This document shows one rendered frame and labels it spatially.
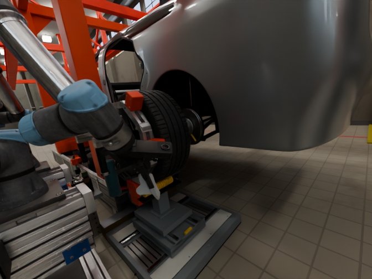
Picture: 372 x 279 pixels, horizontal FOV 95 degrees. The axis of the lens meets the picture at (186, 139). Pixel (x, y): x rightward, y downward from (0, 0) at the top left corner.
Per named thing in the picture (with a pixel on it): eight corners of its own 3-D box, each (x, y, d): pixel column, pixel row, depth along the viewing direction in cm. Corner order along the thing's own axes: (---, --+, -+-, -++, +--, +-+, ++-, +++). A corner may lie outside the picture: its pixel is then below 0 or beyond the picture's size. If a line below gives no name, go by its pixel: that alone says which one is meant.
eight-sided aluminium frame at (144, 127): (162, 186, 105) (146, 96, 93) (153, 191, 100) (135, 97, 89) (122, 170, 143) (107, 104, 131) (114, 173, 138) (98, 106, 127)
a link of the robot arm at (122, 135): (125, 113, 42) (122, 135, 36) (134, 126, 45) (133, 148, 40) (98, 124, 43) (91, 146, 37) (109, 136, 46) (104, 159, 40)
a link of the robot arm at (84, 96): (61, 85, 36) (97, 71, 34) (96, 123, 43) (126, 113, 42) (43, 106, 30) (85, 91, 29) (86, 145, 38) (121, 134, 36)
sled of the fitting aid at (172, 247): (206, 227, 135) (204, 216, 133) (172, 259, 111) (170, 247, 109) (166, 206, 170) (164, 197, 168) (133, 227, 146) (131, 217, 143)
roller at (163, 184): (176, 181, 130) (175, 174, 129) (143, 200, 110) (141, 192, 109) (171, 180, 134) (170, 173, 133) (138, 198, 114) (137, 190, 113)
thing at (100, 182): (125, 203, 169) (120, 182, 164) (115, 208, 162) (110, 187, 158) (67, 164, 341) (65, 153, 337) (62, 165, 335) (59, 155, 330)
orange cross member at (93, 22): (168, 52, 428) (165, 34, 419) (36, 34, 252) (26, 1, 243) (165, 53, 436) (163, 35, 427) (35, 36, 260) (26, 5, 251)
